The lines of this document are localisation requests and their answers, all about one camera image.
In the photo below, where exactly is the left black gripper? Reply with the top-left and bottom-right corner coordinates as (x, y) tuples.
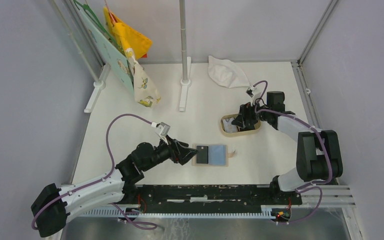
(142, 134), (199, 172)

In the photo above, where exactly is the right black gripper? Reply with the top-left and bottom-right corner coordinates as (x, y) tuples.
(231, 98), (271, 129)

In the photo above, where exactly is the beige oval tray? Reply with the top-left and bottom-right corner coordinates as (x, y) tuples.
(219, 114), (262, 138)

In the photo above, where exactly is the black VIP card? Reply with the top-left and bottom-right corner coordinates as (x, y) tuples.
(195, 145), (209, 165)

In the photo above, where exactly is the beige card holder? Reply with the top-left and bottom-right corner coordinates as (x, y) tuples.
(192, 144), (237, 167)

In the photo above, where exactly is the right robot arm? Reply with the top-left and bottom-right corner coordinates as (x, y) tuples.
(232, 87), (343, 204)

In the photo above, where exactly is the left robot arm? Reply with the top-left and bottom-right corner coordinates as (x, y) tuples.
(30, 138), (198, 238)

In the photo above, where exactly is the silver VIP card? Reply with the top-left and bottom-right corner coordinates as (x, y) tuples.
(221, 117), (238, 134)

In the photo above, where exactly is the white crumpled cloth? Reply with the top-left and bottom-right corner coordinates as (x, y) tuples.
(207, 55), (251, 89)

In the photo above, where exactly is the white pole base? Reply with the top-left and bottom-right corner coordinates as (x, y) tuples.
(178, 56), (192, 112)

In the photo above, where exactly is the white printed hanging cloth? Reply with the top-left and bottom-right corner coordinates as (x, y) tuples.
(125, 47), (161, 108)

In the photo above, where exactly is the white left rack foot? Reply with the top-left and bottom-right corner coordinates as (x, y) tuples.
(83, 63), (111, 114)

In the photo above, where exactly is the teal printed hanging cloth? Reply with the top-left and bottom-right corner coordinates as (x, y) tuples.
(74, 0), (134, 94)

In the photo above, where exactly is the yellow hanging cloth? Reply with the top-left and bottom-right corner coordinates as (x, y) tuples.
(103, 6), (153, 60)

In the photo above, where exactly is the grey vertical pole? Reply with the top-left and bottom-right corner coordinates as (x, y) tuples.
(179, 0), (189, 86)

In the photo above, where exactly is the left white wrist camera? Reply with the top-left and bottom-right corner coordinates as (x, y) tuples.
(151, 121), (171, 145)

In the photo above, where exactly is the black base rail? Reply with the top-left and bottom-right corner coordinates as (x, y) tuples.
(119, 184), (303, 214)

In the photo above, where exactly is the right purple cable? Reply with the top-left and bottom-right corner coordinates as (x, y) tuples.
(253, 80), (333, 225)

